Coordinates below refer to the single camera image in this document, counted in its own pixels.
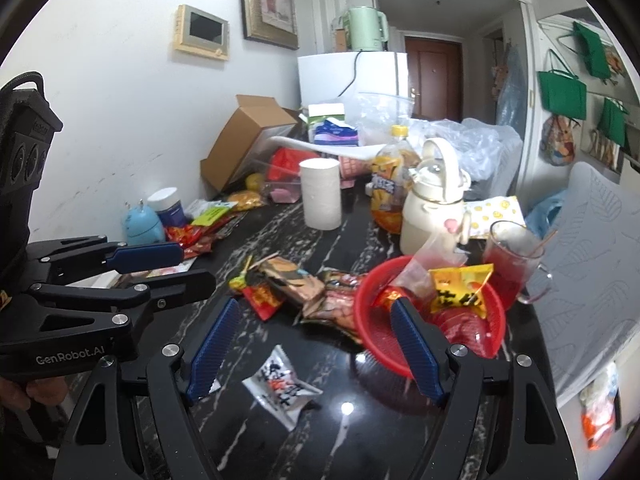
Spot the clear plastic snack bag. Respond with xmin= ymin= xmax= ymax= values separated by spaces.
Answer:
xmin=400 ymin=232 xmax=468 ymax=311

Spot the white black snack packet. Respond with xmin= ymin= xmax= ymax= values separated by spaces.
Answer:
xmin=242 ymin=345 xmax=323 ymax=431

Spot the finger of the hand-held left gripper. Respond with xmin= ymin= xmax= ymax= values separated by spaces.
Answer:
xmin=27 ymin=235 xmax=184 ymax=286
xmin=22 ymin=269 xmax=217 ymax=346

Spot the crumpled clear plastic bag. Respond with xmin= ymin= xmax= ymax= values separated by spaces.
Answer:
xmin=410 ymin=117 xmax=523 ymax=181

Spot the light blue plastic bag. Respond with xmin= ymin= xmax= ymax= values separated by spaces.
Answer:
xmin=525 ymin=191 xmax=568 ymax=236

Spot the red flat packet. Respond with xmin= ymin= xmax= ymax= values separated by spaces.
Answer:
xmin=267 ymin=147 xmax=303 ymax=183

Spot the yellow cracker bag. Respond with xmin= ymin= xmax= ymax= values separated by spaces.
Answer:
xmin=227 ymin=190 xmax=268 ymax=212

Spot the black power cable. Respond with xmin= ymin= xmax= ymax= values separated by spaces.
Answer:
xmin=340 ymin=51 xmax=362 ymax=98

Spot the green label packet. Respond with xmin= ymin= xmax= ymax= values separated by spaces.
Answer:
xmin=190 ymin=202 xmax=238 ymax=227

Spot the red orange snack packet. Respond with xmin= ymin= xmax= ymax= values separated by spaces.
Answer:
xmin=165 ymin=222 xmax=221 ymax=258

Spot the framed wall picture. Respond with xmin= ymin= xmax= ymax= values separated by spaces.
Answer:
xmin=240 ymin=0 xmax=300 ymax=51

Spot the light blue round gadget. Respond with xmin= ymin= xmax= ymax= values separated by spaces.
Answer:
xmin=124 ymin=199 xmax=166 ymax=247

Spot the cream kettle-shaped water bottle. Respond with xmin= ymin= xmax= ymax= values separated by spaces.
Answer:
xmin=400 ymin=137 xmax=473 ymax=256

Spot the yellow lollipop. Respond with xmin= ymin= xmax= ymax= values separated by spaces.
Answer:
xmin=229 ymin=255 xmax=256 ymax=293

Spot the white green small box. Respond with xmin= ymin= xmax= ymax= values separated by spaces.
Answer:
xmin=307 ymin=102 xmax=347 ymax=143

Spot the white refrigerator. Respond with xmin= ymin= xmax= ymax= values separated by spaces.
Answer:
xmin=297 ymin=51 xmax=408 ymax=111

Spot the white foam tray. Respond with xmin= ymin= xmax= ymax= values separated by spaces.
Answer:
xmin=270 ymin=135 xmax=381 ymax=161

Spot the dark green red snack packet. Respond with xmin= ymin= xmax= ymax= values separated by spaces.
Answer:
xmin=302 ymin=267 xmax=371 ymax=346

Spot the green electric kettle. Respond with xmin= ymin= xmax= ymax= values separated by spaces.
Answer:
xmin=345 ymin=6 xmax=388 ymax=53

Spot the white toilet paper roll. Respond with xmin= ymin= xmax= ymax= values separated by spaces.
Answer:
xmin=299 ymin=157 xmax=343 ymax=231

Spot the plastic-covered hanging garment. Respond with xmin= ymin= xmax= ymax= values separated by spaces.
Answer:
xmin=492 ymin=40 xmax=528 ymax=121

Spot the white pink box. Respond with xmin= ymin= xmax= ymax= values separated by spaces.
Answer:
xmin=115 ymin=266 xmax=193 ymax=288

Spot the orange red small packet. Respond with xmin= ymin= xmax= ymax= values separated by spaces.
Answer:
xmin=375 ymin=285 xmax=416 ymax=311

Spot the blue purple soft pack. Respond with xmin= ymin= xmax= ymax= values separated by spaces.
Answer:
xmin=314 ymin=117 xmax=361 ymax=145

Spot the large green tote bag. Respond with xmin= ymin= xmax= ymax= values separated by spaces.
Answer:
xmin=537 ymin=49 xmax=587 ymax=121

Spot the colourful patterned bag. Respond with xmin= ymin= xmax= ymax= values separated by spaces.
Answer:
xmin=540 ymin=115 xmax=576 ymax=166

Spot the beige wall intercom panel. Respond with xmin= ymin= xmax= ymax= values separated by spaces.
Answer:
xmin=173 ymin=4 xmax=231 ymax=61

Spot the brown door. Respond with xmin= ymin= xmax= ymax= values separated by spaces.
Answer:
xmin=404 ymin=35 xmax=463 ymax=123

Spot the thin stirring stick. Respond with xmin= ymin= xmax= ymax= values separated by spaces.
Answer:
xmin=530 ymin=230 xmax=558 ymax=261

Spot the orange white packet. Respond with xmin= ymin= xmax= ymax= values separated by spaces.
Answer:
xmin=580 ymin=365 xmax=621 ymax=451

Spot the open cardboard box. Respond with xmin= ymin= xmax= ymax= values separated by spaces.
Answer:
xmin=200 ymin=94 xmax=301 ymax=193

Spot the person's left hand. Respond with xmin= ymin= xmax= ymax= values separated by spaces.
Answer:
xmin=0 ymin=376 xmax=71 ymax=408

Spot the clear zip bag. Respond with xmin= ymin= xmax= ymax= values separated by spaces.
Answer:
xmin=357 ymin=91 xmax=416 ymax=146

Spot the large red snack bag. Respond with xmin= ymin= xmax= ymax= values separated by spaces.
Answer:
xmin=430 ymin=307 xmax=501 ymax=353

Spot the beige sandwich biscuit packet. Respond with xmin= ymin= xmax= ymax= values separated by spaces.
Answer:
xmin=250 ymin=255 xmax=326 ymax=308

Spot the yellow snack packet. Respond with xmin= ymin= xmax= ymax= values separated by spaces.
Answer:
xmin=429 ymin=264 xmax=495 ymax=318

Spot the iced tea bottle yellow cap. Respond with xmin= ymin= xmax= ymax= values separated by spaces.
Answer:
xmin=370 ymin=125 xmax=421 ymax=235

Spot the red plastic basket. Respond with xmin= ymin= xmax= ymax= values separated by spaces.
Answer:
xmin=352 ymin=255 xmax=507 ymax=378

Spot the dark blue jar white lid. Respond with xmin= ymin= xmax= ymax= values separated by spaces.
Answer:
xmin=147 ymin=187 xmax=188 ymax=228

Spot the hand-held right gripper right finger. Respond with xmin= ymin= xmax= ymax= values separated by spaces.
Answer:
xmin=390 ymin=297 xmax=573 ymax=480

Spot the pink plastic basket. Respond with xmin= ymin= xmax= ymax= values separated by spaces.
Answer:
xmin=339 ymin=155 xmax=373 ymax=181

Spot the glass mug with red drink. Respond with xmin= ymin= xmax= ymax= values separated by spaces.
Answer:
xmin=481 ymin=220 xmax=553 ymax=311

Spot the clear plastic container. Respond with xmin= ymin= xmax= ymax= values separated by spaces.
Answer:
xmin=247 ymin=152 xmax=303 ymax=206

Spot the long red snack packet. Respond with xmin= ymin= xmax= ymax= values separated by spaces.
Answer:
xmin=202 ymin=212 xmax=248 ymax=246

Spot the small red yellow packet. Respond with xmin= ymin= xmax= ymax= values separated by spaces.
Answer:
xmin=242 ymin=282 xmax=286 ymax=322

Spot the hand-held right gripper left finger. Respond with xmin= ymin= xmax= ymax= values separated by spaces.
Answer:
xmin=60 ymin=296 xmax=241 ymax=480

